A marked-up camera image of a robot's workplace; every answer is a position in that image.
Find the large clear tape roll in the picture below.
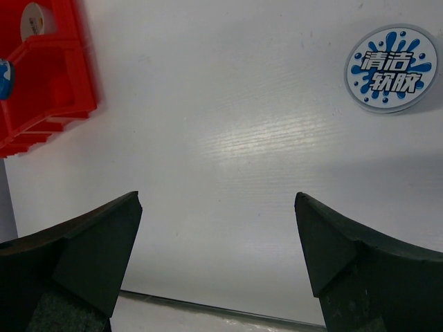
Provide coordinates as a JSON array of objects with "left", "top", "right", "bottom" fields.
[{"left": 20, "top": 2, "right": 58, "bottom": 42}]

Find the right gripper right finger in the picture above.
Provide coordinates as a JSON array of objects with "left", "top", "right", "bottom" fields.
[{"left": 294, "top": 192, "right": 442, "bottom": 331}]

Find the red compartment bin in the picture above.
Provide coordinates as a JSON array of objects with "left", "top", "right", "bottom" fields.
[{"left": 1, "top": 1, "right": 98, "bottom": 158}]

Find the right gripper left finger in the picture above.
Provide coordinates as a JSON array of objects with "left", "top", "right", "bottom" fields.
[{"left": 1, "top": 192, "right": 142, "bottom": 331}]

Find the blue round tub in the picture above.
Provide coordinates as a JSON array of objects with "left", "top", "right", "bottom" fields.
[
  {"left": 0, "top": 59, "right": 15, "bottom": 100},
  {"left": 343, "top": 24, "right": 442, "bottom": 114}
]

